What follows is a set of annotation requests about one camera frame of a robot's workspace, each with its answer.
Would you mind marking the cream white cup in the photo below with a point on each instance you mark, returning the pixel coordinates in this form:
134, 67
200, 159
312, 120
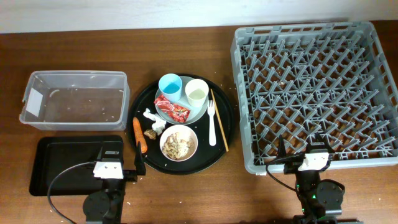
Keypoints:
196, 91

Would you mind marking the brown food chunk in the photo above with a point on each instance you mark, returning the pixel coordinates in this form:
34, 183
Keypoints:
150, 133

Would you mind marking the black rectangular tray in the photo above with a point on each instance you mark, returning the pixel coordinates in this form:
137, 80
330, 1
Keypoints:
55, 154

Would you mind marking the red snack wrapper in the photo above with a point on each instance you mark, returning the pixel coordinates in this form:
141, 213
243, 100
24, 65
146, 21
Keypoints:
174, 111

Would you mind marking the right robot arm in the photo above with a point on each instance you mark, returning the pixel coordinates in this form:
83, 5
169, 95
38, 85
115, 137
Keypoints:
320, 199

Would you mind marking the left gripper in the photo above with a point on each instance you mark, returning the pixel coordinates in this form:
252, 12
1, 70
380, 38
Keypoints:
131, 176

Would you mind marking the round black serving tray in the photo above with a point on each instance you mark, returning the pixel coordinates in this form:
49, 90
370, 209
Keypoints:
205, 155

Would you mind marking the pink bowl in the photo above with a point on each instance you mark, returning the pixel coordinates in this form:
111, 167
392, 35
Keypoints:
181, 129

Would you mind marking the orange carrot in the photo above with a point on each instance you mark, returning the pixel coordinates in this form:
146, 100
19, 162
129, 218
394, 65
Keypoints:
139, 135

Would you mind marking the grey plate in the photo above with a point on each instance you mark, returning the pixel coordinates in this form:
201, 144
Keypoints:
195, 112

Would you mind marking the clear plastic bin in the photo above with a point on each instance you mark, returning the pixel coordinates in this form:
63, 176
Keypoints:
76, 100

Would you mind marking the white plastic fork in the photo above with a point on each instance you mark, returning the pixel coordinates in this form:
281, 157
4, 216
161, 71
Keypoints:
211, 113

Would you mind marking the grey dishwasher rack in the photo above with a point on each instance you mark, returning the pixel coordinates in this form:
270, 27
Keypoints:
297, 81

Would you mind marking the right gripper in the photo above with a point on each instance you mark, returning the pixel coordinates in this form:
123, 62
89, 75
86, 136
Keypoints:
291, 166

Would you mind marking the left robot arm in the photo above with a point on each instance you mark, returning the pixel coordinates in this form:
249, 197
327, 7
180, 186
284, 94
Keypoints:
106, 205

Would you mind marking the light blue cup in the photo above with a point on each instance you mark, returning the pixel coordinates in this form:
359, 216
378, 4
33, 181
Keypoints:
170, 85

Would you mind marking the food scraps and rice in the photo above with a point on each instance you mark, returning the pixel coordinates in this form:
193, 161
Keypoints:
178, 146

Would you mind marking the wooden chopstick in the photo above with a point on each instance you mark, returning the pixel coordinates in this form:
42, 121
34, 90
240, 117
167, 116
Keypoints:
219, 122

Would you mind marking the white tissue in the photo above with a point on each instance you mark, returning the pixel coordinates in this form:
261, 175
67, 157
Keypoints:
159, 123

